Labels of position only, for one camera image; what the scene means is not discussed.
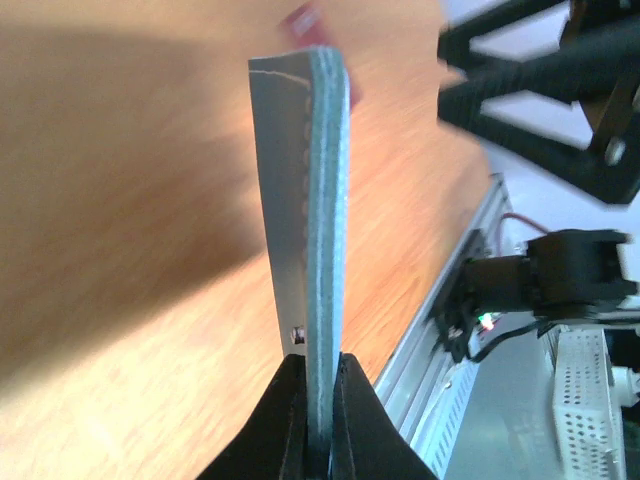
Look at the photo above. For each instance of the white perforated basket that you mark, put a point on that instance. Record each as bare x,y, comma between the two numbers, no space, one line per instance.
587,412

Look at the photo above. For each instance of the grey slotted cable duct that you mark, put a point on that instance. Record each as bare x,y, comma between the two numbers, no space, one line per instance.
445,420

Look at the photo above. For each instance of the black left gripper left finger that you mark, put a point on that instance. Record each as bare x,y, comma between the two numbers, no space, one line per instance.
271,444

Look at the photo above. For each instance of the teal card holder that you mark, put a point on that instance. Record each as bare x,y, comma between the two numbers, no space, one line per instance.
301,115

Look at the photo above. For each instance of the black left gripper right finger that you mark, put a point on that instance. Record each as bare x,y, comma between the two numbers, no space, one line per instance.
365,443

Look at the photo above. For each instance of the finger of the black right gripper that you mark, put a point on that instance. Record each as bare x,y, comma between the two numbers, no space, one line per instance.
530,125
482,35

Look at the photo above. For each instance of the red VIP card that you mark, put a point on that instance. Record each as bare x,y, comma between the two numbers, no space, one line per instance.
305,27

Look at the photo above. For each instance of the aluminium front rail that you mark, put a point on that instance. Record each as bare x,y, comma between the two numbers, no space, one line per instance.
422,388

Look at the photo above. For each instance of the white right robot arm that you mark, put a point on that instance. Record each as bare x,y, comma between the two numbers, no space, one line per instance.
567,274

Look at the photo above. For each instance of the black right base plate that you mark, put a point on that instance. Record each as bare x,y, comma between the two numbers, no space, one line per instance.
453,307

